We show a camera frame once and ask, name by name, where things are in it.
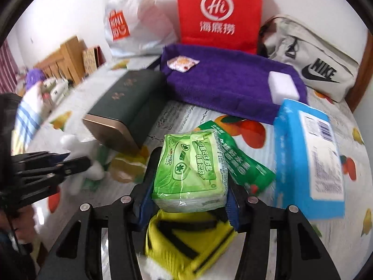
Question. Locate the grey waist bag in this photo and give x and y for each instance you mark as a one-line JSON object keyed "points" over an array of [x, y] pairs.
{"points": [[306, 52]]}

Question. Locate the blue striped cloth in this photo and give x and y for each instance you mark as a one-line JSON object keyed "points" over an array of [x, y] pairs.
{"points": [[26, 119]]}

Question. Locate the white glove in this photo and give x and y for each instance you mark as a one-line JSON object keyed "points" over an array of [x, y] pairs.
{"points": [[81, 148]]}

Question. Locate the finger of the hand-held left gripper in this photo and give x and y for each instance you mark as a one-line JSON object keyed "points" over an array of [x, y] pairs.
{"points": [[74, 166], [56, 158]]}

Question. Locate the purple plush item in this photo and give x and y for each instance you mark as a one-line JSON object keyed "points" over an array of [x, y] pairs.
{"points": [[35, 77]]}

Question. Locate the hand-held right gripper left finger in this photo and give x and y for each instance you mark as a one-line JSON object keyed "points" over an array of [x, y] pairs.
{"points": [[145, 208]]}

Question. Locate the patterned cardboard box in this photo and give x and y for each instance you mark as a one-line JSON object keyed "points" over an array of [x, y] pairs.
{"points": [[91, 59]]}

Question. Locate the striped curtain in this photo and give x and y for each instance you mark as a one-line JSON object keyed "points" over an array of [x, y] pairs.
{"points": [[7, 70]]}

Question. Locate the red paper bag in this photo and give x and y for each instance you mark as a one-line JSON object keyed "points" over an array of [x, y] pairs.
{"points": [[189, 20]]}

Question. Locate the purple towel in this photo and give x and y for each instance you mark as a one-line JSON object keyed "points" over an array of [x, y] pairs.
{"points": [[227, 84]]}

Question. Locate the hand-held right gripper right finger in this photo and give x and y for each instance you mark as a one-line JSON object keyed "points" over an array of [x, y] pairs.
{"points": [[233, 211]]}

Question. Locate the green tissue pack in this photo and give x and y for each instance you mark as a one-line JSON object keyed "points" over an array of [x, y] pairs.
{"points": [[186, 175]]}

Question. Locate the blue tissue box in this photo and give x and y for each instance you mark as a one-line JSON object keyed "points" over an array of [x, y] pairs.
{"points": [[291, 166]]}

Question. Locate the wooden door frame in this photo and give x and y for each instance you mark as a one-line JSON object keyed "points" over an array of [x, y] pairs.
{"points": [[362, 78]]}

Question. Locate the dark green book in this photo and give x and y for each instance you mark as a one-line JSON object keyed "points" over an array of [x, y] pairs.
{"points": [[125, 99]]}

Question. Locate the white plastic shopping bag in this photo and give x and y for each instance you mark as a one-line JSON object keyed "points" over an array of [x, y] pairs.
{"points": [[140, 35]]}

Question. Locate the white sponge block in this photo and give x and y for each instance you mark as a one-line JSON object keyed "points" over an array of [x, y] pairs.
{"points": [[282, 87]]}

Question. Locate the green snack packet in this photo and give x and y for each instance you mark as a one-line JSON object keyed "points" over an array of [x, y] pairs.
{"points": [[247, 163]]}

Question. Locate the small fruit-print candy packet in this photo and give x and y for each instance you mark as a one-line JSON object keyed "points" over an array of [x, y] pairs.
{"points": [[182, 63]]}

